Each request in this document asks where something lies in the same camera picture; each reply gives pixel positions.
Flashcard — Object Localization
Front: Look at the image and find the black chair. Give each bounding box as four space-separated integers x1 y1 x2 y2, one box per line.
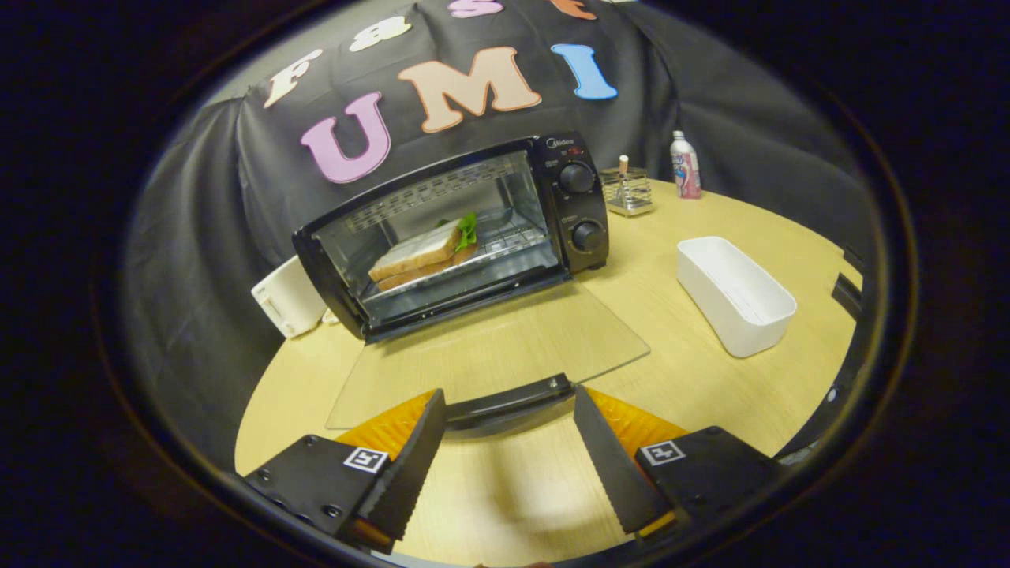
777 248 869 466

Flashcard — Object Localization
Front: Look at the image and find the small wire rack holder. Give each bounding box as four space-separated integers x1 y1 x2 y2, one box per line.
599 155 655 218

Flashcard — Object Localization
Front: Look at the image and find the white pop-up toaster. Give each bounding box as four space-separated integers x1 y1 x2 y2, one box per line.
251 255 331 340

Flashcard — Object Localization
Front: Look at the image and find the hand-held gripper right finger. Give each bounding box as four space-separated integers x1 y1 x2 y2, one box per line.
574 385 787 539

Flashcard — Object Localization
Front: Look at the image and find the white pink label bottle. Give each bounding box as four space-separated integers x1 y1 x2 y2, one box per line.
670 130 703 200

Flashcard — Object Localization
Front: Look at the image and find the black toaster oven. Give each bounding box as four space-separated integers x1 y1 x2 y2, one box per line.
292 131 653 439

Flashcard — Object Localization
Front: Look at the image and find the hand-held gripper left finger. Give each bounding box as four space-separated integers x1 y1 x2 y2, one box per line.
243 388 447 554

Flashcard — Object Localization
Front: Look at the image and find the sandwich with lettuce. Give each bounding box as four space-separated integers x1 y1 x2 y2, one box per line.
368 211 480 293

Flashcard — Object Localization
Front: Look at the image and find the white rectangular plastic container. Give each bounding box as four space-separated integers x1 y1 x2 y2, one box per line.
676 236 798 359

